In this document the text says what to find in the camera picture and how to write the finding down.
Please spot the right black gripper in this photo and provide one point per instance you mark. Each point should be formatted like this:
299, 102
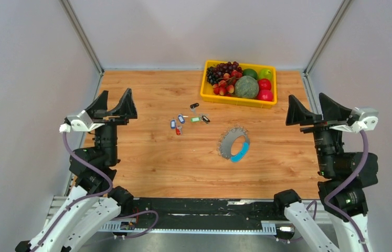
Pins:
332, 112

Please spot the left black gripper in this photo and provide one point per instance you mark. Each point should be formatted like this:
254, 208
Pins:
126, 107

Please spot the black tagged key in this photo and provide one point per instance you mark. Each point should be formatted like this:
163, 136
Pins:
193, 107

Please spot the large keyring with small rings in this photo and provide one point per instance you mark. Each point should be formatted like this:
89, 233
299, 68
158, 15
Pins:
234, 143

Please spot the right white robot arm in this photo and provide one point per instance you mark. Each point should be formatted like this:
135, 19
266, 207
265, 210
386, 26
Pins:
347, 168

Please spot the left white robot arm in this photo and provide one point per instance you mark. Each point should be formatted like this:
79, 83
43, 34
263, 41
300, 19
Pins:
91, 139

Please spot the lower red apple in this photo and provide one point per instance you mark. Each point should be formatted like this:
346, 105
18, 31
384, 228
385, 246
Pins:
265, 95

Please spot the red apple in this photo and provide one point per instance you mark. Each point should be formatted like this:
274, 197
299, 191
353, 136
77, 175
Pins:
265, 95
264, 84

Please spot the upper red apple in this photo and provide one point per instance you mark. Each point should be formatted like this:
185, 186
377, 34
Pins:
264, 84

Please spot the light green apple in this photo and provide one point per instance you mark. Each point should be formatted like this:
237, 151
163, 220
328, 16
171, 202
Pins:
265, 73

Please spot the red tag key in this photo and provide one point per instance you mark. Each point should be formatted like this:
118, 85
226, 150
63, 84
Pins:
178, 130

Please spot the green netted melon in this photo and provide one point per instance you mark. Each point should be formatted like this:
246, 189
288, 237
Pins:
246, 87

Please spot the dark green lime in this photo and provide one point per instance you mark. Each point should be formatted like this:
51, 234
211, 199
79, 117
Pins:
250, 72

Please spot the green tag key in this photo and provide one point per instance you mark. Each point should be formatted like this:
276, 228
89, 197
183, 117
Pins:
195, 119

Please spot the red cherries cluster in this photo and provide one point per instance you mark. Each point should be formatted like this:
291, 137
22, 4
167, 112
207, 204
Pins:
224, 84

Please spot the yellow plastic fruit tray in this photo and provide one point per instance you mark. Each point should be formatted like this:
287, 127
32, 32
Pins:
206, 90

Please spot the dark purple grape bunch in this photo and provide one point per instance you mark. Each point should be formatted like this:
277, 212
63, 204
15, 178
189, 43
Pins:
223, 71

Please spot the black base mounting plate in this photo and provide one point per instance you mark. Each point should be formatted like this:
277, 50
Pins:
203, 213

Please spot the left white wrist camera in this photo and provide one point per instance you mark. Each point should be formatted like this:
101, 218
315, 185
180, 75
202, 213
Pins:
80, 122

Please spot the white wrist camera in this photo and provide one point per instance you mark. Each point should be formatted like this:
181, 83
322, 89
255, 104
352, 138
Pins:
80, 122
360, 119

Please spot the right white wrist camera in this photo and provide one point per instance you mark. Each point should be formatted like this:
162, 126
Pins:
360, 119

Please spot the aluminium front rail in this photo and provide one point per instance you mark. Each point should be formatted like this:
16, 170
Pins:
83, 214

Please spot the right aluminium corner post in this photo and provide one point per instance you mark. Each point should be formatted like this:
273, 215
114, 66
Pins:
341, 11

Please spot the aluminium corner post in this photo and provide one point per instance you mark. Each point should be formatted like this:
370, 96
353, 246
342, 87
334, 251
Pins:
72, 16
341, 11

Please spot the left aluminium corner post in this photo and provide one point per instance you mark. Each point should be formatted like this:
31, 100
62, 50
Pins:
72, 16

